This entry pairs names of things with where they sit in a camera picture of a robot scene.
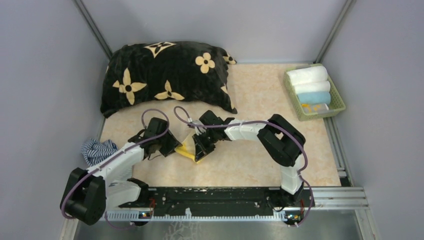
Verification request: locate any black pillow with tan flowers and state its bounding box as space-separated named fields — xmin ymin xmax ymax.
xmin=100 ymin=41 xmax=238 ymax=118

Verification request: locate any aluminium frame rail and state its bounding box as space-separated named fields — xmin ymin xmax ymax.
xmin=311 ymin=186 xmax=369 ymax=210

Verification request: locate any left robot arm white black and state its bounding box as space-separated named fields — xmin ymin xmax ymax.
xmin=59 ymin=117 xmax=181 ymax=226

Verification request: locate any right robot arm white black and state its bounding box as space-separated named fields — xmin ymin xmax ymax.
xmin=188 ymin=110 xmax=306 ymax=206

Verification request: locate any top white rolled towel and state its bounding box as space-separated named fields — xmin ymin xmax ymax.
xmin=287 ymin=65 xmax=328 ymax=85

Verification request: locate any purple cable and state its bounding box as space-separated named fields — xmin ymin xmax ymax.
xmin=60 ymin=108 xmax=170 ymax=230
xmin=173 ymin=105 xmax=314 ymax=228

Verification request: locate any yellow grey towel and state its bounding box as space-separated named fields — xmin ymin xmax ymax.
xmin=301 ymin=103 xmax=330 ymax=115

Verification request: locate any white toothed cable strip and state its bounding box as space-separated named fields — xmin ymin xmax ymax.
xmin=106 ymin=208 xmax=288 ymax=222

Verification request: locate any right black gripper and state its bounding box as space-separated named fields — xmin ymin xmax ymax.
xmin=192 ymin=128 xmax=219 ymax=162

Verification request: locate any blue white striped towel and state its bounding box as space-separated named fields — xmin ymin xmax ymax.
xmin=80 ymin=138 xmax=119 ymax=167

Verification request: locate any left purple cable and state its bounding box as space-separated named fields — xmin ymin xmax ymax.
xmin=60 ymin=108 xmax=170 ymax=230

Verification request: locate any pale yellow cream towel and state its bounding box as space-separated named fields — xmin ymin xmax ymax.
xmin=175 ymin=130 xmax=206 ymax=163

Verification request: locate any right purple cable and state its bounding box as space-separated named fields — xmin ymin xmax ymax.
xmin=173 ymin=105 xmax=314 ymax=228

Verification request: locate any middle white rolled towel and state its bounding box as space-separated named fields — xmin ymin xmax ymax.
xmin=293 ymin=81 xmax=331 ymax=95

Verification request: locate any light blue towel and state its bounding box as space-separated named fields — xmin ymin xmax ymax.
xmin=297 ymin=91 xmax=331 ymax=105

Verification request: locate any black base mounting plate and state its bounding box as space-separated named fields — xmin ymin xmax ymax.
xmin=121 ymin=187 xmax=315 ymax=217

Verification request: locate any white rolled towel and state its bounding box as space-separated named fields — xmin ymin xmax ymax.
xmin=293 ymin=81 xmax=331 ymax=95
xmin=287 ymin=65 xmax=328 ymax=85

